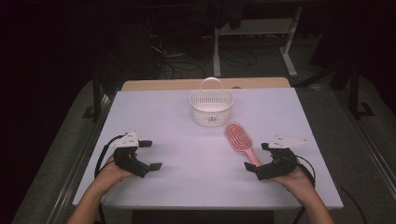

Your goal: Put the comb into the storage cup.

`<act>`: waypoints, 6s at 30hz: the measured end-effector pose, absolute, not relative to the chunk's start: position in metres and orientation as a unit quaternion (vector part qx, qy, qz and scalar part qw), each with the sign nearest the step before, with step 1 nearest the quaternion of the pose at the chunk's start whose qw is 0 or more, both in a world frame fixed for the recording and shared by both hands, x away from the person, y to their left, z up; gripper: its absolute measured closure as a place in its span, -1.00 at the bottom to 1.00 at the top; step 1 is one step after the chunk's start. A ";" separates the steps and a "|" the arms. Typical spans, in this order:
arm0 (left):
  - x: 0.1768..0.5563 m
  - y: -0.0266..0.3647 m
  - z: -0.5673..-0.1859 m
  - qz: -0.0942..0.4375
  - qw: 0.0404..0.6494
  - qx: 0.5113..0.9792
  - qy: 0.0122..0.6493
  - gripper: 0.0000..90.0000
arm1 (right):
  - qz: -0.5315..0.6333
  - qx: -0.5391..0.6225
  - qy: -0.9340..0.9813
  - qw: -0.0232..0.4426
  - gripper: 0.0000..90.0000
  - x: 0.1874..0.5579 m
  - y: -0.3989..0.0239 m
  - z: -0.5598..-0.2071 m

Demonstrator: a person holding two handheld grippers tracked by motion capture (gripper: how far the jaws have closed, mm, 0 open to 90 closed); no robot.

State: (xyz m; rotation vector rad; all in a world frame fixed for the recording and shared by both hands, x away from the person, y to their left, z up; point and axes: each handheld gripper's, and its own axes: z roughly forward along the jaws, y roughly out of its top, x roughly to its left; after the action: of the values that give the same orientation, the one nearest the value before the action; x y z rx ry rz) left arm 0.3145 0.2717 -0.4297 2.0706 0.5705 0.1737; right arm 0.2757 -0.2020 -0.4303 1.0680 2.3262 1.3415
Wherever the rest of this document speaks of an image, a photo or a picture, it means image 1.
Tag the white perforated plastic basket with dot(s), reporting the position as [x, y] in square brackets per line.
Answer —
[211, 118]

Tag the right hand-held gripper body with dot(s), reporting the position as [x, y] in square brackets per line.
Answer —
[278, 165]

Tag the pink hairbrush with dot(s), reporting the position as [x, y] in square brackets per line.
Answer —
[252, 156]

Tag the black metal stand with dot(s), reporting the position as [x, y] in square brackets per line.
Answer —
[97, 93]
[355, 90]

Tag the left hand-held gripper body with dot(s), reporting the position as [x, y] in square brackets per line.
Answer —
[130, 160]

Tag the person's left hand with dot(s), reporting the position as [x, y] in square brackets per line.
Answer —
[110, 175]

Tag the white metal desk frame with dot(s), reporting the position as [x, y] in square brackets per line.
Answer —
[253, 27]

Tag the metal floor rail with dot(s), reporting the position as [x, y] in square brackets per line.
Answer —
[374, 152]
[80, 161]

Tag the person's right hand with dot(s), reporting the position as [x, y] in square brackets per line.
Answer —
[295, 183]

